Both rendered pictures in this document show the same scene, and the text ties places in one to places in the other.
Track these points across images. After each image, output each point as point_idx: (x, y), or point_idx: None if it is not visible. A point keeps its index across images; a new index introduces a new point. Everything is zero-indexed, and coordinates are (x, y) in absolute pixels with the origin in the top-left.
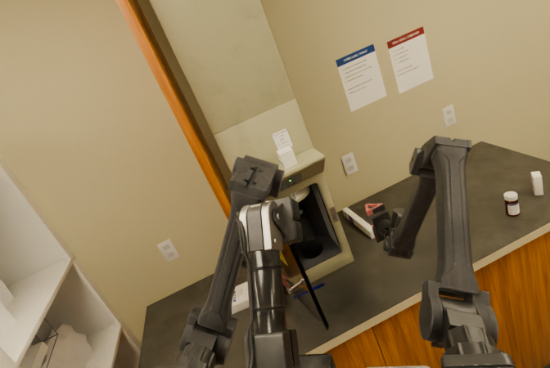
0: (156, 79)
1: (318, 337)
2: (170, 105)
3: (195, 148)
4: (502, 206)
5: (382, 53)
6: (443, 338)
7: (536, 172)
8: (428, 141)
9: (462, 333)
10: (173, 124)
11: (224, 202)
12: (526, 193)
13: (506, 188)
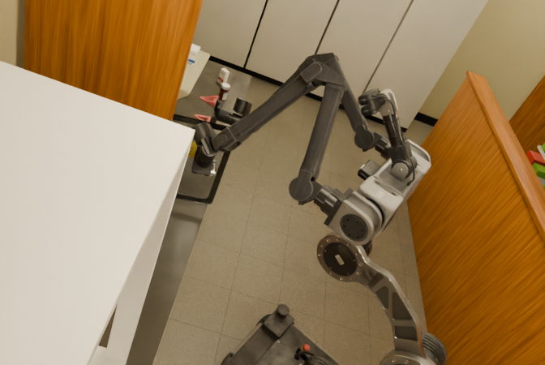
0: None
1: (195, 215)
2: None
3: (190, 44)
4: (212, 94)
5: None
6: (375, 143)
7: (224, 68)
8: (321, 54)
9: (385, 137)
10: None
11: (176, 101)
12: (216, 83)
13: (202, 80)
